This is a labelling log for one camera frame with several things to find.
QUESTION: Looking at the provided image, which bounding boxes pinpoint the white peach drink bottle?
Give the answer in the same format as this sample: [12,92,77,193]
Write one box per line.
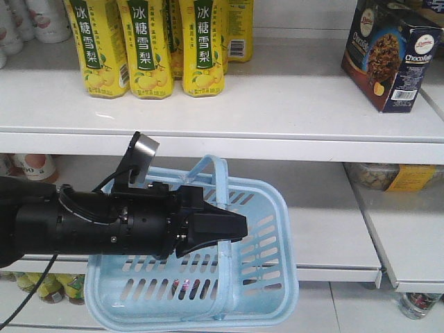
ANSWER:
[26,0,71,44]

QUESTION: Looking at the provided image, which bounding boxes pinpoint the light blue shopping basket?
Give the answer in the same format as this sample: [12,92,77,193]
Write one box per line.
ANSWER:
[84,155,299,332]

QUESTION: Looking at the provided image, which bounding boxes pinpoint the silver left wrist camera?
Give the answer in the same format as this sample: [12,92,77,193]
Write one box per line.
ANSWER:
[126,131,160,185]

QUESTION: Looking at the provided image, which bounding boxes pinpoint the white supermarket shelf unit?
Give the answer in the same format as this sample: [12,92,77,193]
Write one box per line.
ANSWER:
[1,29,443,332]

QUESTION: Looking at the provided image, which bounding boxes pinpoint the Chocofello cookie box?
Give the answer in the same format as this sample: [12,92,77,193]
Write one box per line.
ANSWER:
[341,1,443,113]

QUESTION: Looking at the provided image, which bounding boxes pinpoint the rear yellow pear bottle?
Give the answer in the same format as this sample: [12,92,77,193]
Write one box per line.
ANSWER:
[228,0,254,62]

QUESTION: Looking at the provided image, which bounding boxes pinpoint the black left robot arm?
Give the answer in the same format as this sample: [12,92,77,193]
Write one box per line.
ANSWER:
[1,176,248,267]

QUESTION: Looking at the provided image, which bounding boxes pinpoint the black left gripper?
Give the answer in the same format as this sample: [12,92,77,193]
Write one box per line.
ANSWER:
[112,182,247,259]

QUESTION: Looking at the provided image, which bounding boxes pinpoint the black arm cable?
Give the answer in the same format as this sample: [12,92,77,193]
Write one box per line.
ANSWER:
[0,255,59,327]

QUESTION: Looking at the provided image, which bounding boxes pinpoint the yellow pear drink bottle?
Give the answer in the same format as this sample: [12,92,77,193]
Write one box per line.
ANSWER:
[64,0,129,99]

